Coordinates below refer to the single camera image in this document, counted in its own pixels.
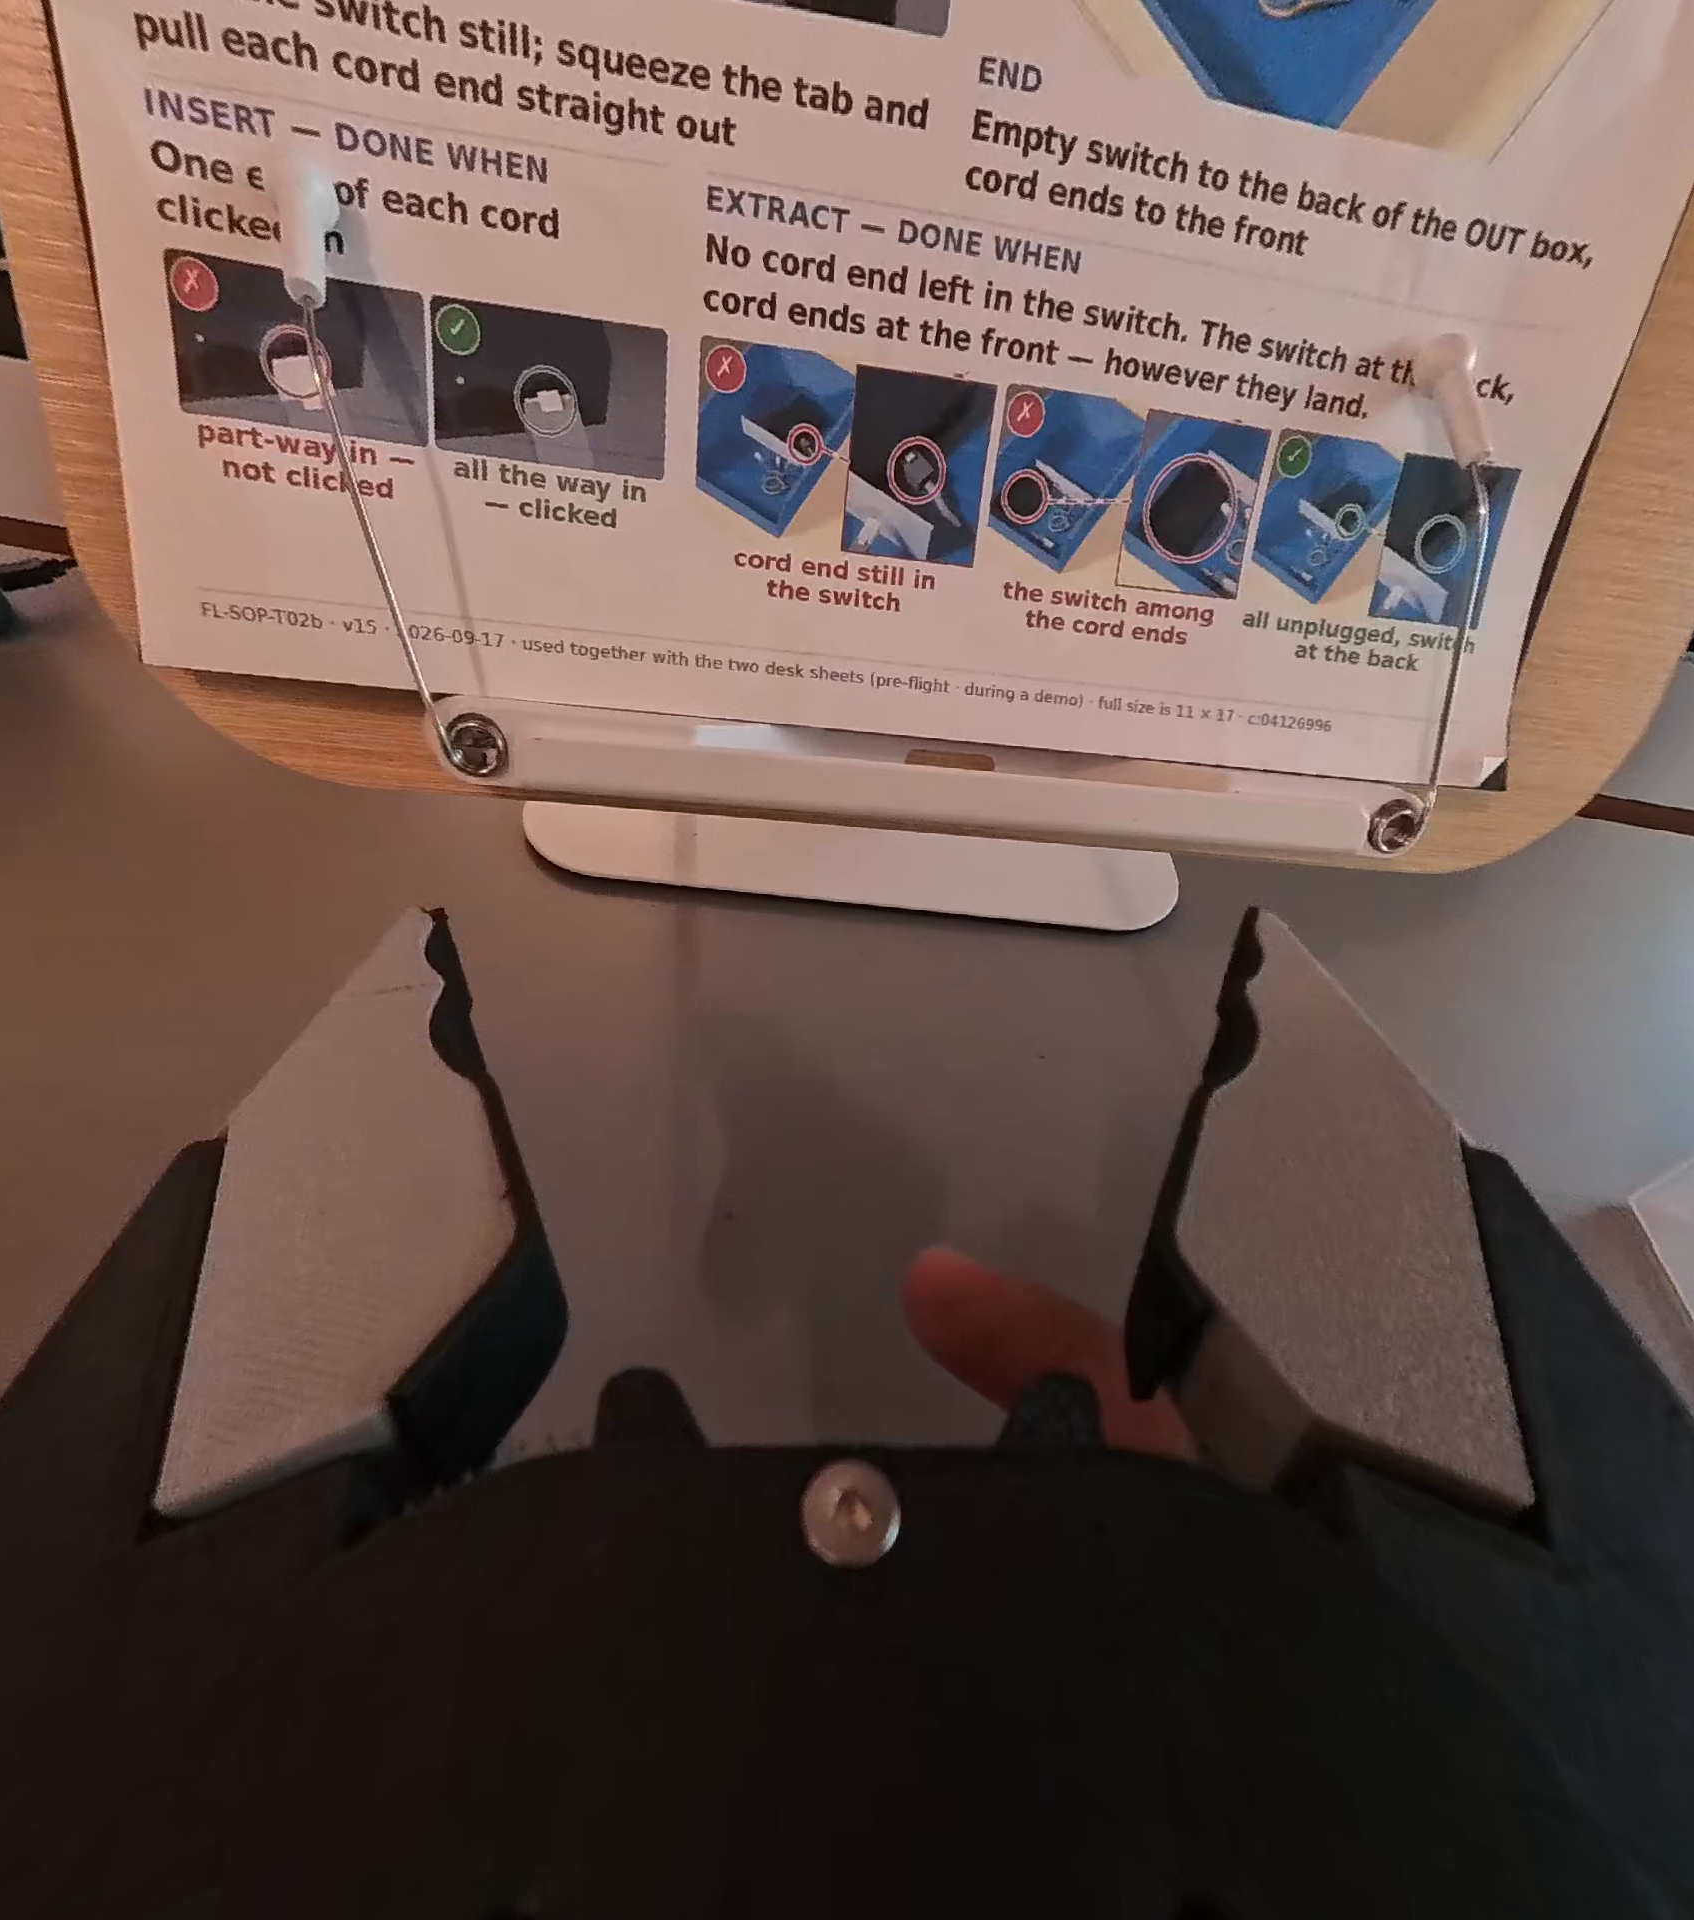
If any printed instruction sheet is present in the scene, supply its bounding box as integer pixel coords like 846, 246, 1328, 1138
48, 0, 1694, 787

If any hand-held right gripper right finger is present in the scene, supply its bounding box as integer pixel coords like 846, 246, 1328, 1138
1124, 906, 1538, 1513

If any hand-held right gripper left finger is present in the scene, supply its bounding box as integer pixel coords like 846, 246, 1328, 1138
152, 906, 575, 1538

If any person's right hand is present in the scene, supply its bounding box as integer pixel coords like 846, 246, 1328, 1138
905, 1240, 1196, 1456

